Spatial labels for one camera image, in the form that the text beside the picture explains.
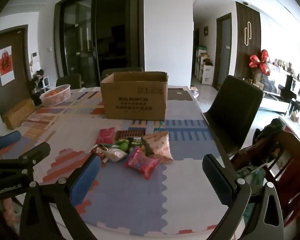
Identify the green candy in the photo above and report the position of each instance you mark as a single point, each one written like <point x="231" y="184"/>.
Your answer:
<point x="122" y="145"/>

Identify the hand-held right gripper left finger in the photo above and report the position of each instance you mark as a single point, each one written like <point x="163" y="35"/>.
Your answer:
<point x="86" y="177"/>

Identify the brown striped snack packet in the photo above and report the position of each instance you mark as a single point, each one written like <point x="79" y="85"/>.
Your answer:
<point x="130" y="133"/>

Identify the pale yellow snack packet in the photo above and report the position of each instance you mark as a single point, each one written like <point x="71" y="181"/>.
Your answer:
<point x="115" y="154"/>

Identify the brown table mat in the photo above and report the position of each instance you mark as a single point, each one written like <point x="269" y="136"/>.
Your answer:
<point x="178" y="95"/>

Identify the dark green snack packet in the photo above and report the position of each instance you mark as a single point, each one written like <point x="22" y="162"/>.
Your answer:
<point x="140" y="143"/>

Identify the red and white door poster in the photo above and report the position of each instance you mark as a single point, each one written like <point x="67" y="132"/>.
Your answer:
<point x="6" y="65"/>

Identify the black and white plush toy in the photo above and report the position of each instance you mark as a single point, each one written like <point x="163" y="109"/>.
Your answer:
<point x="37" y="78"/>

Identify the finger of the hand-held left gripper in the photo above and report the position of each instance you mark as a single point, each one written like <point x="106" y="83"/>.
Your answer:
<point x="38" y="151"/>
<point x="10" y="139"/>

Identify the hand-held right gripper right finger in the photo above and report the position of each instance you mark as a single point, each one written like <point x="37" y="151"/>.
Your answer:
<point x="218" y="180"/>

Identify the black chair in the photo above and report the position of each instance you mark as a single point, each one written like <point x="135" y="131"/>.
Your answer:
<point x="235" y="110"/>

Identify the brown cardboard box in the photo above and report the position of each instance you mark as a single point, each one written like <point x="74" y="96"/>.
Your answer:
<point x="135" y="100"/>

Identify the dark chair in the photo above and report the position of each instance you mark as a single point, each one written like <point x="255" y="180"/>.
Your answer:
<point x="68" y="81"/>
<point x="122" y="70"/>

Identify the brown slatted wall panel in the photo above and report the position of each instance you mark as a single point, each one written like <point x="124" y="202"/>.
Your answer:
<point x="255" y="30"/>

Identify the small wall picture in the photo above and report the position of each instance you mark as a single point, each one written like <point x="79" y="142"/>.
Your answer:
<point x="206" y="30"/>

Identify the beige checkered snack packet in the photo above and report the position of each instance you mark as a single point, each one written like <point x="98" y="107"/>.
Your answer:
<point x="160" y="143"/>

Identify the grey room door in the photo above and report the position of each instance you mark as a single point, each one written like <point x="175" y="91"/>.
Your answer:
<point x="223" y="52"/>

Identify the white hallway shelf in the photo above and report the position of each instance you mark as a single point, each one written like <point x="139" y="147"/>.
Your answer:
<point x="206" y="72"/>

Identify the white loop wall ornament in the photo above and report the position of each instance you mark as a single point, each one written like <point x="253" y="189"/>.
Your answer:
<point x="247" y="33"/>

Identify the green bag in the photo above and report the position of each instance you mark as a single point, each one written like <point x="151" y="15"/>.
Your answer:
<point x="250" y="177"/>

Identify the colourful patterned tablecloth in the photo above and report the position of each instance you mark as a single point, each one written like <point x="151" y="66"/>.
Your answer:
<point x="130" y="205"/>

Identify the wooden chair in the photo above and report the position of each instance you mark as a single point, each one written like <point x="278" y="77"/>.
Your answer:
<point x="287" y="140"/>

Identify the woven wicker box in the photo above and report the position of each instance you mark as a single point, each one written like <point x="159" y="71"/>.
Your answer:
<point x="17" y="113"/>

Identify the red foil balloons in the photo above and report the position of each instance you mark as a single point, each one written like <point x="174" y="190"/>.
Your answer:
<point x="261" y="63"/>

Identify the pink red snack packet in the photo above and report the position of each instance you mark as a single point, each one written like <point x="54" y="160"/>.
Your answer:
<point x="140" y="162"/>

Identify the wall intercom panel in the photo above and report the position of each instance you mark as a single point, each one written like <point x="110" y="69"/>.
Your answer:
<point x="35" y="57"/>

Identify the white media cabinet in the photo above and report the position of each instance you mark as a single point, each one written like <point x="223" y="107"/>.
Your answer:
<point x="275" y="100"/>

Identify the pile of oranges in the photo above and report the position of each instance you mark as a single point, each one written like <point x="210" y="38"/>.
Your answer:
<point x="53" y="92"/>

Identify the pink plastic basket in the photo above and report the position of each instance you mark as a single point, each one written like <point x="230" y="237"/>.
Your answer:
<point x="60" y="98"/>

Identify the glass sliding door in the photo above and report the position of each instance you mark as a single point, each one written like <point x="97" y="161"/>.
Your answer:
<point x="82" y="37"/>

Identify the dark entrance door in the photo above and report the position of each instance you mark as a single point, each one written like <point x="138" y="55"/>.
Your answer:
<point x="18" y="80"/>

